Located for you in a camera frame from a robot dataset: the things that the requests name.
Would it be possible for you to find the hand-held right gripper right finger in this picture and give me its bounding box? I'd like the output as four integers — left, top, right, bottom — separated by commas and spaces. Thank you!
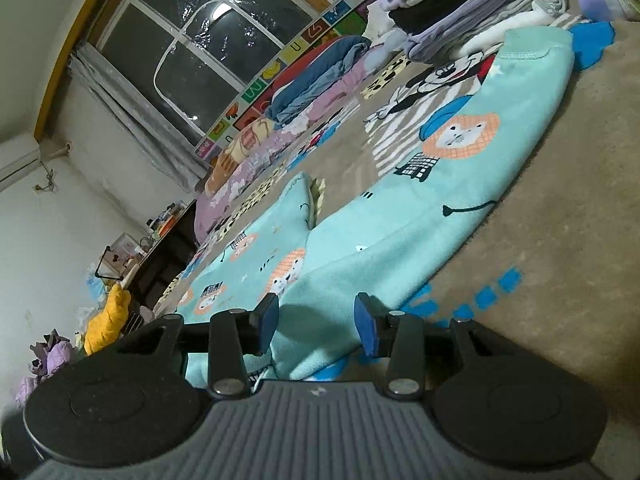
354, 292, 501, 401

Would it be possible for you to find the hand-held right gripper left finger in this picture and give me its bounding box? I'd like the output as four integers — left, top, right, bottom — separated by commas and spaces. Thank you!
107, 292, 281, 401

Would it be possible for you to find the teal animal print garment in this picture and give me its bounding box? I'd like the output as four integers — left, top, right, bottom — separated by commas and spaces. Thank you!
155, 25, 576, 381

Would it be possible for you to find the crumpled clothes pile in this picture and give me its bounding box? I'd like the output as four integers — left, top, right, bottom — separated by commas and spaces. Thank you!
15, 329, 78, 406

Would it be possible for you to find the stack of white purple clothes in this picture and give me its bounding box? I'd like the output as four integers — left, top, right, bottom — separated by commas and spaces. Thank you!
340, 0, 568, 61

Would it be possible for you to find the dark wooden desk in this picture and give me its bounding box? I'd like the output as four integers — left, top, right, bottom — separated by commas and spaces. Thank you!
122, 200, 198, 306

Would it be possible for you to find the dark striped folded garment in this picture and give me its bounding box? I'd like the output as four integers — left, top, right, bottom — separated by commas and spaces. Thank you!
122, 307, 153, 336

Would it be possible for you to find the purple cloud print duvet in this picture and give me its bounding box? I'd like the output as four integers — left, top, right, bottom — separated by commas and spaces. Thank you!
192, 50, 381, 241

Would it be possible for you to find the desk clutter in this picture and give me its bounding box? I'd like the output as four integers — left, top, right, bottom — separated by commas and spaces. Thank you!
145, 201, 186, 233

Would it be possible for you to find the clear storage box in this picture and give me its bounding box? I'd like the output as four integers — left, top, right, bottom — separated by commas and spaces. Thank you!
107, 234, 143, 278

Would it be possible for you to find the yellow knit sweater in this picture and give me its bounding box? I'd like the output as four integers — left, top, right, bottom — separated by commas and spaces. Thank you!
82, 282, 132, 356

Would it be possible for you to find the orange printed pillow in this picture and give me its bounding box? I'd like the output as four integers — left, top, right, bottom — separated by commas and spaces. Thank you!
205, 115, 276, 196

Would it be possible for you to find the light blue plastic bag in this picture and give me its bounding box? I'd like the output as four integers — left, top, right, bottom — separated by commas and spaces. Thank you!
82, 272, 113, 306

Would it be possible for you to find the grey curtain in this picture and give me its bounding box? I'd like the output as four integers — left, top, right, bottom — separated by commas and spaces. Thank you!
67, 42, 211, 193

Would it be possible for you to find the colourful picture headboard panel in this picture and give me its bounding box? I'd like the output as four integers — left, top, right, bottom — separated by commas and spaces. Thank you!
192, 0, 381, 161

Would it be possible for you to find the blue folded blanket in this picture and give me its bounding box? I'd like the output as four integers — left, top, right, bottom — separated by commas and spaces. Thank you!
265, 36, 371, 126

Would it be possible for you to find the red pillow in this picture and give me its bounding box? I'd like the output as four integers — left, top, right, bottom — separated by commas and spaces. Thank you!
272, 35, 351, 106

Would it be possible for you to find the window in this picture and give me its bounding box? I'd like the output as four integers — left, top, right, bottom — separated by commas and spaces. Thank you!
82, 0, 351, 136

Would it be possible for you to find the white air conditioner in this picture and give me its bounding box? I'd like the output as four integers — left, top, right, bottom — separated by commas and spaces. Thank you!
0, 132, 41, 181

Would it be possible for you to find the wall cable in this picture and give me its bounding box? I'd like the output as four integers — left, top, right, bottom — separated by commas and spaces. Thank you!
35, 142, 73, 196

